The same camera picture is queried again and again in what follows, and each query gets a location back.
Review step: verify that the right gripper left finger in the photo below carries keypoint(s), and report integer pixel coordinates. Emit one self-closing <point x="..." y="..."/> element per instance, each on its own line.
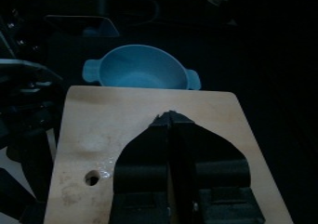
<point x="143" y="172"/>

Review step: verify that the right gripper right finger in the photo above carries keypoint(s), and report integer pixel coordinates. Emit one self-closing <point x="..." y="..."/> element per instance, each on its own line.
<point x="215" y="172"/>

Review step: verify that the wooden drawer box frame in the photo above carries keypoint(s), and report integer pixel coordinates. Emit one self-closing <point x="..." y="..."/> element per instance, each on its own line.
<point x="103" y="110"/>

